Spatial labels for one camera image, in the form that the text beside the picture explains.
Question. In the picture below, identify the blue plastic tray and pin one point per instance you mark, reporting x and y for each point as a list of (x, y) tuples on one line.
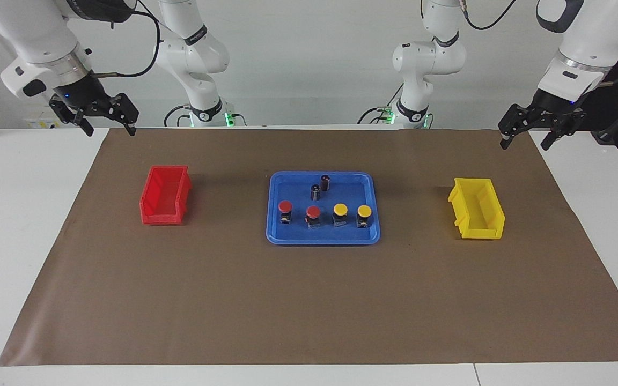
[(298, 233)]

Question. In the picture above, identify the white wall socket box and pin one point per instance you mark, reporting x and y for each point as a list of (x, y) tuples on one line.
[(41, 120)]

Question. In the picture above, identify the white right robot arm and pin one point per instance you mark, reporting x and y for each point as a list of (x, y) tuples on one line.
[(35, 32)]

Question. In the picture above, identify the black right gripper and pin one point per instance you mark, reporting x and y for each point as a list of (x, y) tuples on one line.
[(86, 96)]

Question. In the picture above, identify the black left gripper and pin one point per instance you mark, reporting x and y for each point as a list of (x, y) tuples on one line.
[(547, 110)]

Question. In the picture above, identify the red plastic bin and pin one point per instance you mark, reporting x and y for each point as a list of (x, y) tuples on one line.
[(167, 199)]

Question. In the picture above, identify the large black cylindrical capacitor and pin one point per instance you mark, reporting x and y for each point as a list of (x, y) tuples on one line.
[(325, 183)]

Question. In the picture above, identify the brown paper mat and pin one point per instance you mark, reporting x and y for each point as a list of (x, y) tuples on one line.
[(234, 300)]

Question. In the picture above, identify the yellow push button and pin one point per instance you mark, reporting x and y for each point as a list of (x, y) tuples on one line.
[(363, 213), (340, 212)]

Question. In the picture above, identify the red push button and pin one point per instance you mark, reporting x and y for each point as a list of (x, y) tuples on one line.
[(285, 210), (313, 214)]

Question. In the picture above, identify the yellow plastic bin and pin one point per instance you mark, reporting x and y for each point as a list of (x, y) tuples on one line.
[(475, 212)]

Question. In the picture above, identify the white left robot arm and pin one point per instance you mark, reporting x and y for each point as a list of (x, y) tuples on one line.
[(588, 48)]

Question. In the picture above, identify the small black cylindrical capacitor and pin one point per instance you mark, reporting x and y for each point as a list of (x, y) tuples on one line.
[(315, 192)]

